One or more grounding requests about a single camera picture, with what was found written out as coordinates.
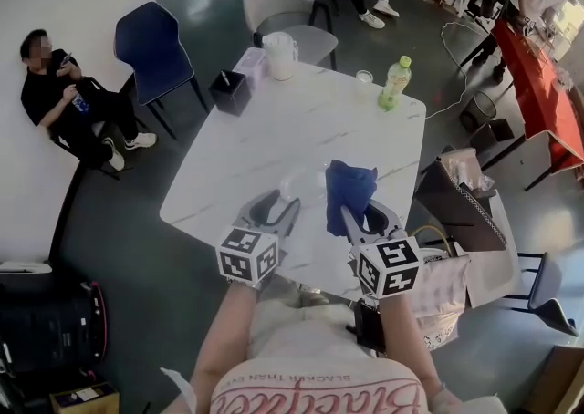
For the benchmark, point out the black floor box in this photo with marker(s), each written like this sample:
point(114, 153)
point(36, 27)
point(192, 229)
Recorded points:
point(495, 134)

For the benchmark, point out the grey pen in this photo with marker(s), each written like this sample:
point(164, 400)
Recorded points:
point(225, 77)

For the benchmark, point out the black case with red trim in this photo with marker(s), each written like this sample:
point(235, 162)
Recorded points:
point(50, 325)

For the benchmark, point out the dark brown chair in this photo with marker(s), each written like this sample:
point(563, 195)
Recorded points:
point(456, 216)

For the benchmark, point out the black mesh wastebasket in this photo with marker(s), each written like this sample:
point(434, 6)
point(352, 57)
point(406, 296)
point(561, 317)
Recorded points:
point(478, 111)

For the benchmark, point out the black square box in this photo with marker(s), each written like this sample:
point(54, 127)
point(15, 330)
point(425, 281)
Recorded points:
point(230, 95)

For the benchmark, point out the navy blue chair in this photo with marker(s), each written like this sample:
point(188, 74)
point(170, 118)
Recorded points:
point(150, 52)

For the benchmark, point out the white kettle jug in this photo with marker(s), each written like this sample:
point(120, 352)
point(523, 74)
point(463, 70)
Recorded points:
point(279, 56)

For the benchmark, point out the black belt-worn device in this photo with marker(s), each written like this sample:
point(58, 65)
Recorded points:
point(370, 325)

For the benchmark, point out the dark grey chair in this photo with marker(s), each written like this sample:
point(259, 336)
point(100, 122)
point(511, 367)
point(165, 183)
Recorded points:
point(547, 289)

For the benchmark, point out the clear plastic cup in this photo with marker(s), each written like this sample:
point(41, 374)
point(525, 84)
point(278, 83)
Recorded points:
point(364, 84)

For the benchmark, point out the person's left forearm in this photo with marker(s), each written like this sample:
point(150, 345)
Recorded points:
point(223, 334)

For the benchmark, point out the green drink bottle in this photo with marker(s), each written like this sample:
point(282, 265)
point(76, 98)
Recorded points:
point(394, 84)

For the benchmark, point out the brown cardboard box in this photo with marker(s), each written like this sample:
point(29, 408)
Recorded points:
point(86, 398)

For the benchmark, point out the white panel with rim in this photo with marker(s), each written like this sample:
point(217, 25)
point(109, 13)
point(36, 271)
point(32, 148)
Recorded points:
point(495, 261)

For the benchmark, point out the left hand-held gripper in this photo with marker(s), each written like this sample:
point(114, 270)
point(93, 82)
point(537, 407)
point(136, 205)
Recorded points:
point(237, 252)

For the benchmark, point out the blue cloth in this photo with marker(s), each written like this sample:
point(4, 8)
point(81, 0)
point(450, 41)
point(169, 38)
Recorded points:
point(347, 189)

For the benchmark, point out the large cardboard box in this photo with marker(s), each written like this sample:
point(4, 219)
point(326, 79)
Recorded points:
point(556, 380)

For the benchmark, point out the black metal chair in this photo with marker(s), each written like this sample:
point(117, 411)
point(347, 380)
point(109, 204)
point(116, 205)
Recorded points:
point(98, 84)

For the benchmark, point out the beige upholstered chair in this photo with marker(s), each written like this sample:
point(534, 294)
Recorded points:
point(274, 6)

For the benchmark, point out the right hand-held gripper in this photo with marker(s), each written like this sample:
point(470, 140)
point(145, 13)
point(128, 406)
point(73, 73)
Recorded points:
point(392, 261)

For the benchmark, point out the person's right forearm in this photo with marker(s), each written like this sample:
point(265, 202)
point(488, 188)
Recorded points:
point(406, 339)

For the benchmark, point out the blue label bottle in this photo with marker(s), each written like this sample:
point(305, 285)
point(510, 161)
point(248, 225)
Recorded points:
point(80, 103)

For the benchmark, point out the white marble table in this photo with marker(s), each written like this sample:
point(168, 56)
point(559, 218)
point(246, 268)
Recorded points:
point(296, 129)

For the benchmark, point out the red table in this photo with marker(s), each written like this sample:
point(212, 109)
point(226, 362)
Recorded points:
point(543, 97)

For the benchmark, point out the person's white trousers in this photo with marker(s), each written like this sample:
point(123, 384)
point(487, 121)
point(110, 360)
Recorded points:
point(310, 325)

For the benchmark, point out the white shirt with pink print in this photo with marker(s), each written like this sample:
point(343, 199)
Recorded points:
point(319, 385)

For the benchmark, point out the clear plastic bag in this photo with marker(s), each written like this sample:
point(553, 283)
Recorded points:
point(461, 166)

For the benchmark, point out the translucent lilac container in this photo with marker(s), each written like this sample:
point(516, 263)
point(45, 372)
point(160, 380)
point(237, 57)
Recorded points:
point(250, 63)

